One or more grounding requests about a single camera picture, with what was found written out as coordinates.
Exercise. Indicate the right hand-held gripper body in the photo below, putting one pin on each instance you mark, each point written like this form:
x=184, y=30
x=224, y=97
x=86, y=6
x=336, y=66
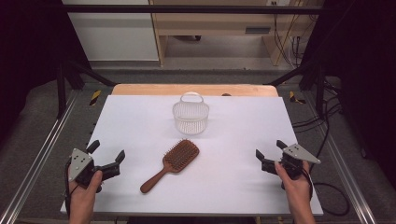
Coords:
x=297, y=155

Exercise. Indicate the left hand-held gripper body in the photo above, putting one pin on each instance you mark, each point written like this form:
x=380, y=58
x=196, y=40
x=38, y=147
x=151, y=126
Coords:
x=80, y=161

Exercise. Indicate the brown wooden hairbrush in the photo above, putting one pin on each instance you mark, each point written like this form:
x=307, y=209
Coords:
x=179, y=157

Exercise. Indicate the white slotted plastic basket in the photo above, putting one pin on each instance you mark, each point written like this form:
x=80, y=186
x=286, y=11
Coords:
x=190, y=116

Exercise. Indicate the person's left hand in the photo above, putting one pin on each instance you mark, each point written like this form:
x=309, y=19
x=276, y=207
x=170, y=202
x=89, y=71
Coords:
x=82, y=193

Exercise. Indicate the person's right hand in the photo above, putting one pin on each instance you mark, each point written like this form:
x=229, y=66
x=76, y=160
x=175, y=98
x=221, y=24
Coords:
x=297, y=188

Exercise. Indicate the white board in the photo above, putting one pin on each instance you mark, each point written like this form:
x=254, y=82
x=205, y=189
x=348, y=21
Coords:
x=230, y=174

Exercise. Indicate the yellow black striped tape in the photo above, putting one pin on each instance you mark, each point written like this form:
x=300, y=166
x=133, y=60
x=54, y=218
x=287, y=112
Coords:
x=295, y=98
x=95, y=97

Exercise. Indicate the wooden table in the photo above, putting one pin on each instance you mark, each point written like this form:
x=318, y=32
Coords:
x=155, y=89

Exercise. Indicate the black curtain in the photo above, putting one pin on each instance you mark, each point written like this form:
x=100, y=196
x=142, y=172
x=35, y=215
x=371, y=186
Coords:
x=28, y=62
x=367, y=77

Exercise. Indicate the white cabinet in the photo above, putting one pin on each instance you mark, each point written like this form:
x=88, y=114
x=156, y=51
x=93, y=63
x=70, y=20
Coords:
x=115, y=34

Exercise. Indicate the beige drawer cabinet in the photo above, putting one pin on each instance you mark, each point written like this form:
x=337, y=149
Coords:
x=214, y=21

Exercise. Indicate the aluminium floor rail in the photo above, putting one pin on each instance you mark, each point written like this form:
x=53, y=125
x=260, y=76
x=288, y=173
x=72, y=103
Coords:
x=345, y=174
x=37, y=155

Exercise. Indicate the black metal frame strut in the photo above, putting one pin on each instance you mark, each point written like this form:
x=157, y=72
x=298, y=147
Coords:
x=74, y=74
x=311, y=74

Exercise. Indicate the black horizontal frame bar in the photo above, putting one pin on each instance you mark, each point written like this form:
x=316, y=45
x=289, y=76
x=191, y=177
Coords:
x=186, y=8

